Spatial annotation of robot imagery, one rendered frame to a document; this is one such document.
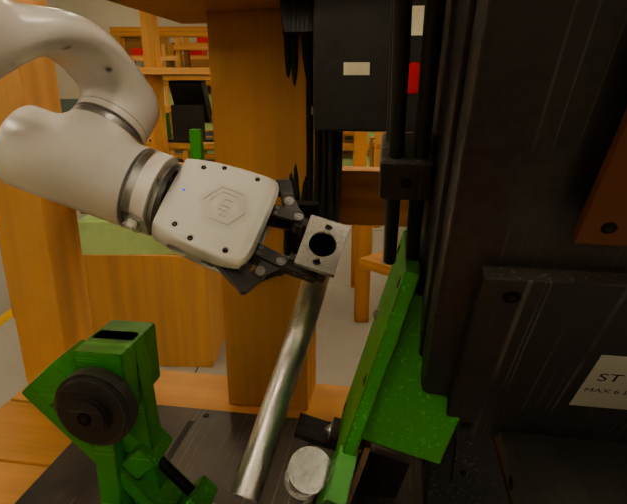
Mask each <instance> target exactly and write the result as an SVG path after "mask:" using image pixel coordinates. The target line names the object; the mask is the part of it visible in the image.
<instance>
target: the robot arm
mask: <svg viewBox="0 0 627 504"><path fill-rule="evenodd" d="M44 56H45V57H47V58H50V59H52V60H53V61H54V62H56V63H57V64H58V65H60V66H61V67H62V68H63V69H64V70H65V71H66V72H67V73H68V74H69V75H70V76H71V77H72V79H73V80H74V81H75V82H76V84H77V85H78V87H79V90H80V98H79V99H78V101H77V103H76V104H75V105H74V107H73V108H72V109H71V110H69V111H68V112H64V113H54V112H51V111H49V110H46V109H43V108H40V107H37V106H33V105H27V106H23V107H20V108H18V109H16V110H15V111H13V112H12V113H11V114H10V115H9V116H8V117H7V118H6V119H5V120H4V122H3V123H2V125H1V126H0V180H1V181H2V182H3V183H5V184H7V185H9V186H12V187H14V188H17V189H20V190H23V191H25V192H28V193H31V194H34V195H36V196H39V197H42V198H45V199H47V200H50V201H53V202H56V203H58V204H61V205H64V206H66V207H69V208H72V209H75V210H77V211H80V212H83V213H86V214H88V215H91V216H94V217H97V218H99V219H102V220H105V221H107V222H110V223H113V224H116V225H118V226H121V227H124V228H126V229H128V230H131V231H133V232H136V233H142V234H145V235H148V236H151V235H152V236H153V238H154V240H156V241H157V242H159V243H160V244H162V245H163V246H165V247H167V248H168V249H170V250H172V251H174V252H175V253H177V254H179V255H181V256H183V257H185V258H187V259H188V260H190V261H192V262H194V263H197V264H199V265H201V266H203V267H205V268H207V269H210V270H212V271H214V272H217V273H219V274H222V275H223V276H224V277H225V278H226V279H227V281H228V282H229V283H230V284H231V285H232V286H233V287H234V288H235V290H236V291H237V292H238V293H239V294H240V295H246V294H247V293H248V292H250V291H251V290H252V289H253V288H255V287H256V286H257V285H258V284H259V283H260V282H263V281H266V280H268V279H270V278H273V277H275V276H282V275H283V274H284V273H285V274H287V275H290V276H293V277H295V278H298V279H301V280H304V281H306V282H309V283H315V282H316V281H317V282H320V283H323V282H324V280H325V278H326V275H323V274H319V273H316V272H313V271H310V270H307V269H304V268H300V267H297V266H294V261H295V258H296V256H297V254H294V253H292V254H291V253H290V256H286V255H282V254H280V253H278V252H276V251H274V250H272V249H270V248H268V247H266V246H264V245H262V244H263V242H264V239H265V237H266V235H267V232H268V230H269V227H270V226H271V227H275V228H279V229H283V230H287V231H291V232H294V233H296V234H299V237H298V238H299V239H300V240H302V239H303V236H304V233H305V231H306V228H307V225H308V222H309V219H307V218H305V215H304V213H303V212H302V211H301V210H300V209H299V207H298V205H297V203H296V201H295V199H294V196H293V189H292V184H291V181H290V180H288V179H282V180H273V179H271V178H269V177H266V176H263V175H260V174H257V173H254V172H251V171H248V170H244V169H241V168H237V167H233V166H229V165H225V164H221V163H217V162H211V161H206V160H198V159H189V158H188V159H186V160H185V162H184V164H180V163H179V160H178V158H176V157H174V156H172V155H169V154H166V153H164V152H161V151H158V150H155V149H152V148H149V147H147V146H144V145H145V143H146V142H147V140H148V138H149V137H150V135H151V133H152V132H153V130H154V128H155V126H156V123H157V121H158V118H159V103H158V100H157V97H156V95H155V93H154V91H153V89H152V87H151V86H150V84H149V83H148V81H147V80H146V78H145V77H144V75H143V74H142V73H141V71H140V70H139V68H138V67H137V66H136V64H135V63H134V61H133V60H132V59H131V57H130V56H129V55H128V53H127V52H126V51H125V50H124V48H123V47H122V46H121V45H120V44H119V43H118V41H117V40H116V39H115V38H114V37H113V36H112V35H111V34H110V33H109V32H107V31H106V30H105V29H103V28H102V27H101V26H99V25H98V24H96V23H94V22H92V21H91V20H89V19H87V18H85V17H83V16H80V15H78V14H75V13H72V12H69V11H65V10H62V9H57V8H52V7H45V6H37V5H30V4H23V3H18V2H13V1H10V0H0V79H1V78H2V77H4V76H6V75H7V74H9V73H11V72H12V71H14V70H15V69H17V68H19V67H20V66H22V65H24V64H26V63H28V62H30V61H32V60H35V59H37V58H40V57H44ZM277 197H280V199H281V203H282V206H281V205H277V204H276V203H275V202H276V200H277ZM253 265H256V267H255V269H254V270H252V271H251V269H252V267H253ZM250 271H251V272H250Z"/></svg>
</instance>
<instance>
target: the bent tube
mask: <svg viewBox="0 0 627 504"><path fill-rule="evenodd" d="M325 227H330V228H331V230H326V229H325ZM349 229H350V226H348V225H344V224H341V223H338V222H335V221H331V220H328V219H325V218H322V217H318V216H315V215H311V217H310V219H309V222H308V225H307V228H306V231H305V233H304V236H303V239H302V242H301V244H300V247H299V250H298V253H297V256H296V258H295V261H294V266H297V267H300V268H304V269H307V270H310V271H313V272H316V273H319V274H323V275H326V278H325V280H324V282H323V283H320V282H317V281H316V282H315V283H309V282H306V281H304V280H301V284H300V288H299V292H298V295H297V299H296V303H295V306H294V309H293V313H292V316H291V319H290V323H289V326H288V329H287V332H286V335H285V338H284V341H283V344H282V347H281V350H280V353H279V356H278V359H277V361H276V364H275V367H274V370H273V373H272V376H271V378H270V381H269V384H268V387H267V390H266V393H265V396H264V398H263V401H262V404H261V407H260V410H259V413H258V415H257V418H256V421H255V424H254V427H253V430H252V432H251V435H250V438H249V441H248V444H247V447H246V450H245V452H244V455H243V458H242V461H241V464H240V467H239V469H238V472H237V475H236V478H235V481H234V484H233V487H232V489H231V492H230V493H231V494H233V495H236V496H238V497H241V498H244V499H247V500H250V501H253V502H257V503H259V500H260V497H261V494H262V491H263V488H264V485H265V481H266V478H267V475H268V472H269V469H270V466H271V463H272V460H273V457H274V454H275V450H276V447H277V444H278V441H279V438H280V435H281V432H282V429H283V426H284V423H285V419H286V416H287V413H288V410H289V407H290V404H291V401H292V398H293V395H294V391H295V388H296V385H297V382H298V379H299V376H300V373H301V370H302V367H303V364H304V360H305V357H306V354H307V351H308V348H309V345H310V342H311V338H312V335H313V332H314V329H315V326H316V322H317V319H318V316H319V313H320V310H321V306H322V303H323V300H324V296H325V293H326V290H327V286H328V283H329V279H330V277H332V278H334V276H335V273H336V270H337V267H338V264H339V261H340V257H341V254H342V251H343V248H344V245H345V242H346V239H347V235H348V232H349ZM313 262H315V263H318V264H320V265H314V264H313Z"/></svg>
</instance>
